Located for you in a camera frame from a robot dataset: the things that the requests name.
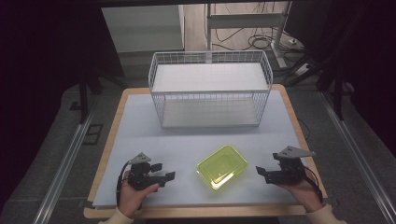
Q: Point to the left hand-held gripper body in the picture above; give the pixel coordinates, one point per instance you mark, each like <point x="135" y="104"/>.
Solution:
<point x="140" y="177"/>

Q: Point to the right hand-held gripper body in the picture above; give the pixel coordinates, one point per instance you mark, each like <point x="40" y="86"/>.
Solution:
<point x="288" y="169"/>

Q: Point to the person's left hand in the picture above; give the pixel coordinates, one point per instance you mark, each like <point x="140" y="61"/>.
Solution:
<point x="134" y="196"/>

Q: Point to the person's right hand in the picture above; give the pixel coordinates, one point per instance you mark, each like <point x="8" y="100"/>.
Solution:
<point x="303" y="191"/>

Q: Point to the white table mat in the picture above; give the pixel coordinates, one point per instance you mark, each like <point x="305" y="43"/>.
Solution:
<point x="186" y="143"/>

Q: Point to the yellow-green plastic tray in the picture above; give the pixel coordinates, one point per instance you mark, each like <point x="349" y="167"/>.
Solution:
<point x="222" y="166"/>

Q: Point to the white power strip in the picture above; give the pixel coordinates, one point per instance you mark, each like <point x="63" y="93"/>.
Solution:
<point x="302" y="69"/>

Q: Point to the white cabinet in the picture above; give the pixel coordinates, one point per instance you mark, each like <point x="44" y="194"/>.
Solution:
<point x="143" y="28"/>

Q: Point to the aluminium floor rail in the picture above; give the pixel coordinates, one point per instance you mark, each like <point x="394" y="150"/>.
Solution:
<point x="358" y="155"/>
<point x="62" y="171"/>

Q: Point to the white metal desk frame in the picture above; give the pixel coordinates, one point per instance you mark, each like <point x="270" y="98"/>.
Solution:
<point x="246" y="20"/>

